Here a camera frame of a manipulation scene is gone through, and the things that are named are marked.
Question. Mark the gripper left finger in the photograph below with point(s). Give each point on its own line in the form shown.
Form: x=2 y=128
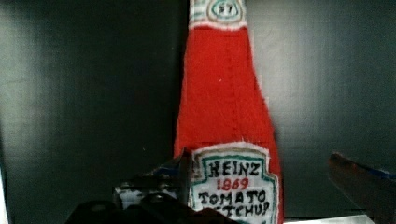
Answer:
x=171 y=178

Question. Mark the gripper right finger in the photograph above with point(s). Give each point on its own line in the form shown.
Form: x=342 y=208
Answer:
x=372 y=190

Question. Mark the red plush ketchup bottle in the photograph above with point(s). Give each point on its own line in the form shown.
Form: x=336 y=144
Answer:
x=223 y=122

